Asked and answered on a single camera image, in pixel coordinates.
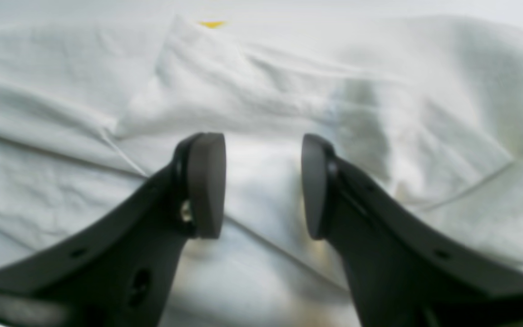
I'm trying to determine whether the white printed T-shirt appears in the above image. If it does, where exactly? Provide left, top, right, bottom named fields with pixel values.
left=0, top=17, right=523, bottom=327

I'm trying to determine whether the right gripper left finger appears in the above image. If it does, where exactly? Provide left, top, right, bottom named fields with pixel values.
left=0, top=133, right=226, bottom=327

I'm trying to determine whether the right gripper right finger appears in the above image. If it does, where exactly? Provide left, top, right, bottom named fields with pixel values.
left=301, top=134, right=523, bottom=327

